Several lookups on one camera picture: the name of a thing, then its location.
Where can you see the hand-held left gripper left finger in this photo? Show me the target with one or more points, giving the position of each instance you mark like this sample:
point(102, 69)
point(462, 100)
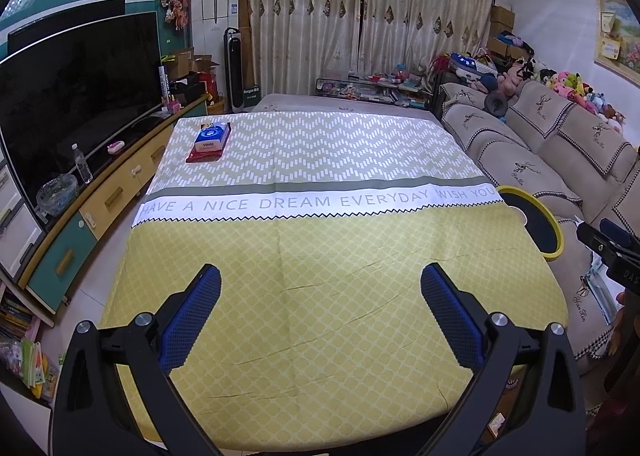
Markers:
point(190, 316)

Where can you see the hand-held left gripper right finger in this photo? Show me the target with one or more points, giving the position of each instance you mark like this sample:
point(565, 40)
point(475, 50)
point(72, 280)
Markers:
point(450, 311)

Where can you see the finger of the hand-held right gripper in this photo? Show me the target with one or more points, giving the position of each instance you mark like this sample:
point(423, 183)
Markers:
point(615, 241)

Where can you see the black yellow-rimmed trash bin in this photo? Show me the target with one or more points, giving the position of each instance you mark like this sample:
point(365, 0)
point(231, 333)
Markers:
point(537, 226)

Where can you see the blue clear folder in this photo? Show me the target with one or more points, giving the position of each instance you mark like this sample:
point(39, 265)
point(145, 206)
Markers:
point(600, 286)

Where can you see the yellow white printed tablecloth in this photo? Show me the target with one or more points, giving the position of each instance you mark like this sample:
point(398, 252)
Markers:
point(300, 286)

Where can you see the beige sofa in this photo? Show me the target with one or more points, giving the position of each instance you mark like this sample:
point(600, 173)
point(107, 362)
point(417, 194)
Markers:
point(520, 146)

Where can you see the yellow green television cabinet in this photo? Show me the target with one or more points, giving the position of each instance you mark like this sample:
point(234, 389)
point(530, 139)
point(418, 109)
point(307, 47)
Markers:
point(110, 191)

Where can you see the red flat packet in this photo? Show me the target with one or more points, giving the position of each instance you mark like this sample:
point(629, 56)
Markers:
point(200, 157)

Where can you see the pile of stuffed toys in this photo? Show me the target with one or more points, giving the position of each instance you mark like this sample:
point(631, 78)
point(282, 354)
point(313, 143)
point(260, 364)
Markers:
point(565, 86)

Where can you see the bookshelf with books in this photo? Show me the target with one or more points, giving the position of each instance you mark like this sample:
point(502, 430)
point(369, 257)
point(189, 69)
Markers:
point(20, 336)

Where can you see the blue white tissue pack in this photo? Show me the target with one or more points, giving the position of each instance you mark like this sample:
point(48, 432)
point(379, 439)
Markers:
point(212, 137)

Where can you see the dark round cushion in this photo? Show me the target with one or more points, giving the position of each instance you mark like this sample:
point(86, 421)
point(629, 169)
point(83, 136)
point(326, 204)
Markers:
point(496, 103)

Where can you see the clear plastic bag bowl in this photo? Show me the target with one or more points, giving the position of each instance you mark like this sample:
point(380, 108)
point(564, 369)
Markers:
point(56, 193)

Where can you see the clear water bottle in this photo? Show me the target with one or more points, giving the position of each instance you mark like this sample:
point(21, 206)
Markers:
point(82, 166)

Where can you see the pink white small object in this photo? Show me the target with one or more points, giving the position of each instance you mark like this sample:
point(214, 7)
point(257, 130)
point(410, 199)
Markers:
point(116, 146)

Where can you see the white drawer unit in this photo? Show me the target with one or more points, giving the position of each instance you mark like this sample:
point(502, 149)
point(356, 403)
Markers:
point(17, 236)

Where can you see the dark green box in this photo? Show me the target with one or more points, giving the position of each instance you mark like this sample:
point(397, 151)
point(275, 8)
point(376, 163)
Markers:
point(252, 98)

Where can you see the blue star-print bag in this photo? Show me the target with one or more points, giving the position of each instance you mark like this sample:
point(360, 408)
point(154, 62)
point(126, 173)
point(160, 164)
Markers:
point(470, 65)

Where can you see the red box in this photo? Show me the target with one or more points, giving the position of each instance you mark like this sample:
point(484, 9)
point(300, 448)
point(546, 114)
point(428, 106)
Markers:
point(210, 86)

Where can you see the cluttered low glass table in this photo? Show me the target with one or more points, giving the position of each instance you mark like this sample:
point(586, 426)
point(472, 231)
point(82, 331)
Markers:
point(375, 86)

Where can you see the stacked cardboard boxes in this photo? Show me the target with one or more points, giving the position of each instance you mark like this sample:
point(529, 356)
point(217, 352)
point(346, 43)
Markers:
point(502, 31)

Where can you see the large black television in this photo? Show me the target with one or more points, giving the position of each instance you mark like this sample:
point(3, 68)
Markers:
point(75, 96)

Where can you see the black silver tower fan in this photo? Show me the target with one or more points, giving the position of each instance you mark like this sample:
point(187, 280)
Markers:
point(234, 71)

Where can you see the open cardboard boxes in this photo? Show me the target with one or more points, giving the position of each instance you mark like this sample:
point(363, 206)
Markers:
point(187, 61)

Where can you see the beige patterned curtain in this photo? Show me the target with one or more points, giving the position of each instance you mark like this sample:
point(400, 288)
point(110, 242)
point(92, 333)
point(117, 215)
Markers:
point(300, 11)
point(430, 1)

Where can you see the artificial flower decoration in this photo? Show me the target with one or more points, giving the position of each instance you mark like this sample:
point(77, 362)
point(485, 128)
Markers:
point(175, 1)

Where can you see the white standing air conditioner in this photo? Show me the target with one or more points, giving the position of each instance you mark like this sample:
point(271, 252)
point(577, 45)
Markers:
point(212, 1)

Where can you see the small black television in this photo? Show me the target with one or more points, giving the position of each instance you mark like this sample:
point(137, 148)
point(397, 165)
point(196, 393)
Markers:
point(65, 18)

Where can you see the framed wall picture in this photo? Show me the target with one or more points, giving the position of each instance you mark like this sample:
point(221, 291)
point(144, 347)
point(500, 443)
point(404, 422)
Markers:
point(617, 31)

